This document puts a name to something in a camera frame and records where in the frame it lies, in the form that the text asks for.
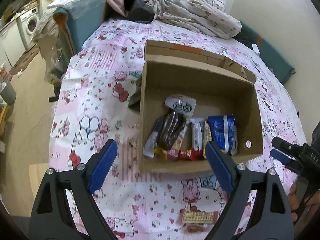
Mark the small brown red snack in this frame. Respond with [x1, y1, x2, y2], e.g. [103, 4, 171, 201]
[186, 224, 204, 233]

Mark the beige wafer biscuit packet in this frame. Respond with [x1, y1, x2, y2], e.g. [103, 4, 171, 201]
[182, 210, 219, 224]

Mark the blue snack bag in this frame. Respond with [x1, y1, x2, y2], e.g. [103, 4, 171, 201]
[207, 115, 238, 156]

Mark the white red striped packet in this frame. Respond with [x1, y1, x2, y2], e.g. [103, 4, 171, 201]
[190, 118, 204, 160]

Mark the yellow wafer packet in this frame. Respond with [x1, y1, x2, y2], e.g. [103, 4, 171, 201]
[203, 121, 212, 159]

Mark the small red candy packet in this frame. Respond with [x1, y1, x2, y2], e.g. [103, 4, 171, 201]
[177, 148, 193, 160]

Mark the grey blue snack sachet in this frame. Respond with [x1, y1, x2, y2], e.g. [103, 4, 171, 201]
[143, 116, 164, 158]

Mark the white black label packet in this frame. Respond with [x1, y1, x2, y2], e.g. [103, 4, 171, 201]
[164, 94, 196, 117]

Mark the dark brown chocolate snack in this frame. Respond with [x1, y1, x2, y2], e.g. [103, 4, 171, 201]
[157, 109, 187, 150]

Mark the person's right hand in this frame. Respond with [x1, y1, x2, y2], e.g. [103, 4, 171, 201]
[286, 182, 320, 223]

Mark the teal cushion headboard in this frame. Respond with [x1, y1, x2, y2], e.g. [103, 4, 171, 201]
[234, 21, 296, 85]

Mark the pink Hello Kitty bedsheet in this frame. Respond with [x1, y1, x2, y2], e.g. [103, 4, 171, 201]
[49, 20, 306, 239]

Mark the brown cardboard box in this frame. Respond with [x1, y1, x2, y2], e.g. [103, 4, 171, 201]
[138, 40, 263, 163]

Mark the grey trash bin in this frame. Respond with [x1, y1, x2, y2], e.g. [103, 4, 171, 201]
[1, 81, 17, 106]

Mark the crumpled floral blanket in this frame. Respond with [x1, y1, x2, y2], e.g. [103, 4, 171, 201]
[142, 0, 242, 40]

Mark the teal upholstered chair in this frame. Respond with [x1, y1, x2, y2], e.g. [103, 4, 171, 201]
[53, 0, 107, 58]

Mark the white washing machine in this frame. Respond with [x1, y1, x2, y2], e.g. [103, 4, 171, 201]
[17, 7, 39, 51]

